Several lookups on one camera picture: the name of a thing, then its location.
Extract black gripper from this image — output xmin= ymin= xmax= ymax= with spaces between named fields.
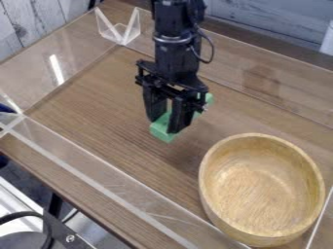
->
xmin=135 ymin=35 xmax=208 ymax=133

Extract green rectangular block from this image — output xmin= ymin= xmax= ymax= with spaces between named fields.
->
xmin=150 ymin=93 xmax=214 ymax=143

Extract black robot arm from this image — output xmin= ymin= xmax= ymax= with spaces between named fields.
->
xmin=135 ymin=0 xmax=208 ymax=133

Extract brown wooden bowl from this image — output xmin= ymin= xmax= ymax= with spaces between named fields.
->
xmin=198 ymin=133 xmax=325 ymax=247

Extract black table leg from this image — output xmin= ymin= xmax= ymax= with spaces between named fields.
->
xmin=48 ymin=194 xmax=64 ymax=218

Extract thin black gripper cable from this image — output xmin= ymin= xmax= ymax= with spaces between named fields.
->
xmin=188 ymin=28 xmax=215 ymax=64

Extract clear acrylic enclosure wall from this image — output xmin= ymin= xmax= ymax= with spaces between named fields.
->
xmin=0 ymin=14 xmax=333 ymax=249

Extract black cable lower left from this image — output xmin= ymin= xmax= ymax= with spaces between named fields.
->
xmin=0 ymin=211 xmax=56 ymax=249

